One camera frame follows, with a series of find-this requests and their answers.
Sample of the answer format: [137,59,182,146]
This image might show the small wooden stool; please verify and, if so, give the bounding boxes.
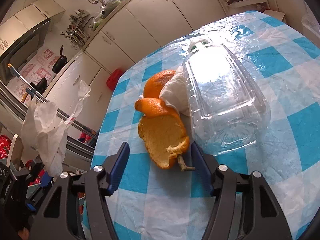
[263,9,286,23]

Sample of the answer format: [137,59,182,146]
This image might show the black frying pan on counter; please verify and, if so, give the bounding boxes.
[52,46,68,74]

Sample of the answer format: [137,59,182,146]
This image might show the orange peel dome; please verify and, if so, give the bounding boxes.
[143,70,176,98]

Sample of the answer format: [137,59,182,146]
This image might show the blue checkered tablecloth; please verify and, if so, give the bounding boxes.
[92,11,319,239]

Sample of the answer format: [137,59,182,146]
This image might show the clear plastic water bottle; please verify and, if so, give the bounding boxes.
[182,38,271,155]

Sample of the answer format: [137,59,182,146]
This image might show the clear plastic bag in drawer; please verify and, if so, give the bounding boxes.
[302,13,320,47]

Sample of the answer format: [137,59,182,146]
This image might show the red trash bin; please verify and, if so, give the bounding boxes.
[106,68,124,91]

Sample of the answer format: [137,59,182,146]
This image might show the orange peel piece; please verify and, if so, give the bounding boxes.
[135,98,195,171]

